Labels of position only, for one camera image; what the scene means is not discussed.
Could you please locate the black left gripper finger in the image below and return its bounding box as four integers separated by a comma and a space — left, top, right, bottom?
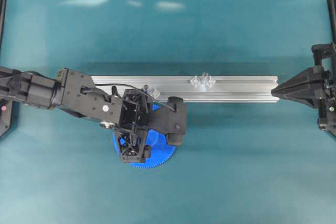
142, 91, 153, 103
113, 126, 151, 163

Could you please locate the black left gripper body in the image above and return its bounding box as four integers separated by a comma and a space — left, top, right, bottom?
55, 68, 148, 129

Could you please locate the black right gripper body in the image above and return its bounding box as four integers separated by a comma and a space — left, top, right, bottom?
311, 43, 335, 131

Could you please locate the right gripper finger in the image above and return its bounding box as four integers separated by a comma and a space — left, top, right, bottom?
271, 66, 324, 94
271, 88, 315, 108

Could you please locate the large blue plastic gear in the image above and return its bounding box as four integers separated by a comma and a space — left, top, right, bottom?
112, 103, 177, 172

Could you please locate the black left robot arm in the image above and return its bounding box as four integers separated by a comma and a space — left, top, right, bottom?
1, 67, 152, 163

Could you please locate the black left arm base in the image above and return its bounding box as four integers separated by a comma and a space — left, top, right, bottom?
0, 98, 13, 137

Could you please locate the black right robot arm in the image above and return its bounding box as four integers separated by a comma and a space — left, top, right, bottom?
271, 43, 335, 136

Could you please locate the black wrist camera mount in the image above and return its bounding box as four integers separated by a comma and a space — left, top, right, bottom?
143, 96, 187, 147

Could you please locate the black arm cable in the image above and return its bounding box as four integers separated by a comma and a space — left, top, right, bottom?
15, 70, 177, 112

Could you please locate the clear plastic shaft bracket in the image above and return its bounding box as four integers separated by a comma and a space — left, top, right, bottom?
189, 74, 216, 92

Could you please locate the silver aluminium extrusion rail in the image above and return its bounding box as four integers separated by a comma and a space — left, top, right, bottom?
92, 76, 279, 103

